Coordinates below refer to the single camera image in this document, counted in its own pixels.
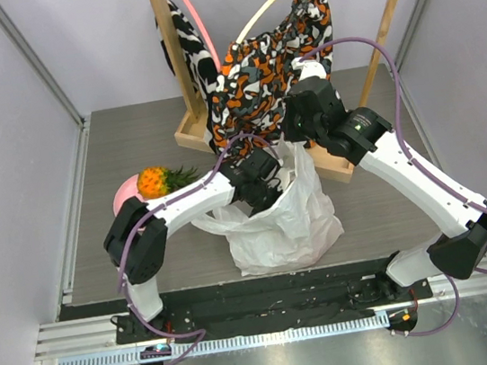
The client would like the white plastic bag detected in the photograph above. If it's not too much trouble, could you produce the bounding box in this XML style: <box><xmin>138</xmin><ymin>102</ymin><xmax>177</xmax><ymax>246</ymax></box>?
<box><xmin>192</xmin><ymin>140</ymin><xmax>344</xmax><ymax>276</ymax></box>

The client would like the orange pineapple with green crown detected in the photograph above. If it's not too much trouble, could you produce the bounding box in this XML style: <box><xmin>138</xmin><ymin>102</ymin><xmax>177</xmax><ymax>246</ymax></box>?
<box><xmin>137</xmin><ymin>166</ymin><xmax>199</xmax><ymax>200</ymax></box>

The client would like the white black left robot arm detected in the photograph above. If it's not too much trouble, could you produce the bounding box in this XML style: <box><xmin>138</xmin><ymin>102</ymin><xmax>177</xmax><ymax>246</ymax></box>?
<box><xmin>103</xmin><ymin>148</ymin><xmax>282</xmax><ymax>340</ymax></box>

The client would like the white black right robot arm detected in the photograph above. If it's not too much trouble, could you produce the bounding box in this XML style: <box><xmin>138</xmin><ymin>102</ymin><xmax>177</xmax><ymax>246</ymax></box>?
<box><xmin>282</xmin><ymin>76</ymin><xmax>487</xmax><ymax>302</ymax></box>

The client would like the orange grey camouflage garment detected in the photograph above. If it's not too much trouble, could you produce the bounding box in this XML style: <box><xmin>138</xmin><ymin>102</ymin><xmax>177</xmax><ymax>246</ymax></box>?
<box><xmin>211</xmin><ymin>0</ymin><xmax>333</xmax><ymax>154</ymax></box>

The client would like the wooden clothes rack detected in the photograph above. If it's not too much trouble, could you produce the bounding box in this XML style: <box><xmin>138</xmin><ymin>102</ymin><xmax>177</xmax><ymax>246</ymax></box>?
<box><xmin>145</xmin><ymin>0</ymin><xmax>438</xmax><ymax>209</ymax></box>

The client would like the cream clothes hanger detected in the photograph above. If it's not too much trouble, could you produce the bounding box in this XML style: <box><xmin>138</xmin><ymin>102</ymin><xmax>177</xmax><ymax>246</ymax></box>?
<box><xmin>235</xmin><ymin>0</ymin><xmax>278</xmax><ymax>44</ymax></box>

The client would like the pink clothes hanger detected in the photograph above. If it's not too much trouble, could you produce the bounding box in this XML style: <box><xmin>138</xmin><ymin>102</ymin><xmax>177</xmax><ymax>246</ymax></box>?
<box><xmin>182</xmin><ymin>0</ymin><xmax>222</xmax><ymax>72</ymax></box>

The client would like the black white zebra garment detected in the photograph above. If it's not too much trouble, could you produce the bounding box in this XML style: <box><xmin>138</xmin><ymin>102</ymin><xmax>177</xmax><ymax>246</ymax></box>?
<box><xmin>167</xmin><ymin>0</ymin><xmax>218</xmax><ymax>154</ymax></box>

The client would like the pink round plate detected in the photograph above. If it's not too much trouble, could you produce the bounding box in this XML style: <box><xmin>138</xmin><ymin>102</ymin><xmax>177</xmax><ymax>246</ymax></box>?
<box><xmin>112</xmin><ymin>174</ymin><xmax>146</xmax><ymax>236</ymax></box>

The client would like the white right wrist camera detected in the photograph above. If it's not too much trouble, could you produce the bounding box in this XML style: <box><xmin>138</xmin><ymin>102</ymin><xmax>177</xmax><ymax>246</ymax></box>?
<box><xmin>291</xmin><ymin>58</ymin><xmax>329</xmax><ymax>82</ymax></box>

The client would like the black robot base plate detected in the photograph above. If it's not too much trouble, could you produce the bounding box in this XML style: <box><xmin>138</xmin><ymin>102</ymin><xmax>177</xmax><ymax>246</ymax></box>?
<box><xmin>111</xmin><ymin>258</ymin><xmax>432</xmax><ymax>345</ymax></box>

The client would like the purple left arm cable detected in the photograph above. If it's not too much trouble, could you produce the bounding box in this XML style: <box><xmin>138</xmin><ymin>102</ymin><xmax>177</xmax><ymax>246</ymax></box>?
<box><xmin>97</xmin><ymin>127</ymin><xmax>307</xmax><ymax>365</ymax></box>

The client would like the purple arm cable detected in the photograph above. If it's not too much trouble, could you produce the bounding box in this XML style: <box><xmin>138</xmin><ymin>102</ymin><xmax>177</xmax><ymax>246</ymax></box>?
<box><xmin>97</xmin><ymin>127</ymin><xmax>307</xmax><ymax>365</ymax></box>
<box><xmin>298</xmin><ymin>17</ymin><xmax>487</xmax><ymax>346</ymax></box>

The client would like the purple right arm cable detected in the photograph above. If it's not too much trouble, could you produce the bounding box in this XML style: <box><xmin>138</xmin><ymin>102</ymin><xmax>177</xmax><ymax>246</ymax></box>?
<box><xmin>298</xmin><ymin>17</ymin><xmax>487</xmax><ymax>346</ymax></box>

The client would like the aluminium slotted rail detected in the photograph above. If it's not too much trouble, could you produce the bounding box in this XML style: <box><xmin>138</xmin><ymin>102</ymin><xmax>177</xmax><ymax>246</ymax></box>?
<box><xmin>58</xmin><ymin>312</ymin><xmax>390</xmax><ymax>365</ymax></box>

